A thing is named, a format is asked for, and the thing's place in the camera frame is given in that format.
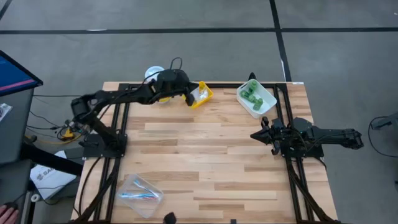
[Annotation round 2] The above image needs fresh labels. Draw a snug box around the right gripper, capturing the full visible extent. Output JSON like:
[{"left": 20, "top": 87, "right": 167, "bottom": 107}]
[{"left": 250, "top": 116, "right": 296, "bottom": 156}]

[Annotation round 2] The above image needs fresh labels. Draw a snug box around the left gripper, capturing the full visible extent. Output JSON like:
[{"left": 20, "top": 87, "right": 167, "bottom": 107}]
[{"left": 151, "top": 68, "right": 200, "bottom": 108}]

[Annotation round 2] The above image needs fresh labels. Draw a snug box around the light blue toothbrush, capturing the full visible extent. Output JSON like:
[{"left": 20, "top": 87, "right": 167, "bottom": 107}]
[{"left": 132, "top": 179, "right": 152, "bottom": 195}]

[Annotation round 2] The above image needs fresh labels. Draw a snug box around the blue red toothbrush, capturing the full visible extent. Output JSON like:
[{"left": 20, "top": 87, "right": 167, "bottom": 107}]
[{"left": 119, "top": 192, "right": 160, "bottom": 200}]

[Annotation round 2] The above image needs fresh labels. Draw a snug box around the yellow plastic bin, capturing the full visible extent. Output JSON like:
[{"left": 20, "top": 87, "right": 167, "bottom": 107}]
[{"left": 182, "top": 80, "right": 215, "bottom": 110}]

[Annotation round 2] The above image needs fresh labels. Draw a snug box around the white plastic bin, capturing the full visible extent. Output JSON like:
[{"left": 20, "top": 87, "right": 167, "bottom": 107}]
[{"left": 236, "top": 78, "right": 278, "bottom": 119}]

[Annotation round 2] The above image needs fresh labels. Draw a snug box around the yellow canister with white lid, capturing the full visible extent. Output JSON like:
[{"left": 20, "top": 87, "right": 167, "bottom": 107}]
[{"left": 144, "top": 65, "right": 172, "bottom": 105}]

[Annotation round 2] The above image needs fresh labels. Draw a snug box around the clear plastic tray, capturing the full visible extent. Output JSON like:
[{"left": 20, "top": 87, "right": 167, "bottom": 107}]
[{"left": 116, "top": 173, "right": 165, "bottom": 219}]

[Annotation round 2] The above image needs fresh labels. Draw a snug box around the black diagonal support beam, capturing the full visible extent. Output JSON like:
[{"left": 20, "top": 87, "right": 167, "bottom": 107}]
[{"left": 20, "top": 141, "right": 84, "bottom": 177}]

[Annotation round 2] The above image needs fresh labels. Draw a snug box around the white cardboard box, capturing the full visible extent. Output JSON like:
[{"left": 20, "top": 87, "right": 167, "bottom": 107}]
[{"left": 29, "top": 151, "right": 77, "bottom": 200}]

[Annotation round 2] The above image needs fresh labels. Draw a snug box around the computer monitor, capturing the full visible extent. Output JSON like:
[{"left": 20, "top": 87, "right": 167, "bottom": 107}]
[{"left": 0, "top": 49, "right": 44, "bottom": 97}]

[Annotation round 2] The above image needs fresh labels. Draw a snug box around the small white packet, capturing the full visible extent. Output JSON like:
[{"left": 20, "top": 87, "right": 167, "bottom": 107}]
[{"left": 0, "top": 103, "right": 14, "bottom": 123}]

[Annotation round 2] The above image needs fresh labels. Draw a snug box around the seated person's hand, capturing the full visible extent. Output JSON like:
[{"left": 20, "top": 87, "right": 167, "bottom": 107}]
[{"left": 0, "top": 204, "right": 21, "bottom": 224}]

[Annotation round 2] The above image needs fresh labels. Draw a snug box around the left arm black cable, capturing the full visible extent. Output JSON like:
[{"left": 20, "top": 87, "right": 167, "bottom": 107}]
[{"left": 169, "top": 57, "right": 184, "bottom": 72}]

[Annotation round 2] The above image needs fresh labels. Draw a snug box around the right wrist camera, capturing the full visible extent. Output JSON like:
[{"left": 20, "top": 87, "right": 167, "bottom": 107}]
[{"left": 292, "top": 116, "right": 315, "bottom": 133}]

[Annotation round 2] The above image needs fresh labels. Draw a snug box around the black floor cable loop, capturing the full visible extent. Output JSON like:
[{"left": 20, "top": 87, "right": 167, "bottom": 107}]
[{"left": 368, "top": 115, "right": 398, "bottom": 158}]

